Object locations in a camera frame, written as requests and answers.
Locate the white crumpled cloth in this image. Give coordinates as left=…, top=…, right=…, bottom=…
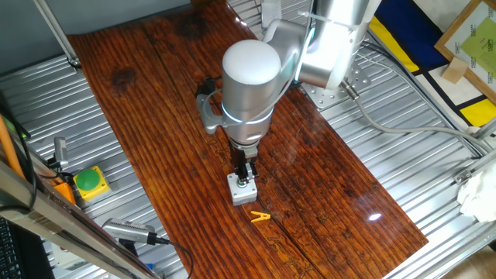
left=456, top=162, right=496, bottom=224

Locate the brown wooden board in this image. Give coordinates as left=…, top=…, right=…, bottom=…
left=66, top=0, right=429, bottom=279

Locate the grey box small red button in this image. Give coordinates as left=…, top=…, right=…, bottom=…
left=50, top=242, right=84, bottom=270

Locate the silver depth camera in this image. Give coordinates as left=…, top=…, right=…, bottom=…
left=102, top=217, right=157, bottom=245
left=53, top=136, right=70, bottom=168

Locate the orange plastic block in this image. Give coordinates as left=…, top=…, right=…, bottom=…
left=53, top=181, right=78, bottom=205

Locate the aluminium pole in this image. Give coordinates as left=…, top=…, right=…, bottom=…
left=33, top=0, right=82, bottom=70

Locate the grey box green push button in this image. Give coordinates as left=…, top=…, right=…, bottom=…
left=226, top=172, right=259, bottom=207

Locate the aluminium frame beam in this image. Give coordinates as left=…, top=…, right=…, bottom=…
left=0, top=158, right=162, bottom=279

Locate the orange pole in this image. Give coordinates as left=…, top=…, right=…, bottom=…
left=0, top=114, right=26, bottom=181

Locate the black wrist camera grey bracket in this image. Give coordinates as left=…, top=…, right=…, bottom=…
left=195, top=75, right=229, bottom=136

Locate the thick grey cable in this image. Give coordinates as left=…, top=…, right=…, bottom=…
left=337, top=76, right=495, bottom=154

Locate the wooden picture frame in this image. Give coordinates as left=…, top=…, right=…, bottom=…
left=433, top=0, right=496, bottom=105

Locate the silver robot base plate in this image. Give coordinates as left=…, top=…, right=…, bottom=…
left=300, top=57, right=372, bottom=110

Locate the small wooden block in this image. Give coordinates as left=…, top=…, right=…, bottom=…
left=441, top=57, right=469, bottom=84

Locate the black keyboard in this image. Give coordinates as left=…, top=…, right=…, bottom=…
left=0, top=216, right=22, bottom=279

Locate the black camera cable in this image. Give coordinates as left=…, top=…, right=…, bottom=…
left=146, top=231, right=195, bottom=279

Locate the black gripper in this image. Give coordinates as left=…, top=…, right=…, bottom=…
left=230, top=142, right=260, bottom=187

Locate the yellow box green mushroom button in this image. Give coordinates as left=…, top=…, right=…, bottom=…
left=73, top=165, right=111, bottom=202

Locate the white paper sheet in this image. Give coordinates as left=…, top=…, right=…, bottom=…
left=412, top=0, right=472, bottom=33

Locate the metal corner bracket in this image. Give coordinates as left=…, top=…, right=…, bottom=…
left=453, top=168, right=474, bottom=185

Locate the colourful block pattern mat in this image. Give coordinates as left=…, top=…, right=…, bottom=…
left=367, top=0, right=496, bottom=129

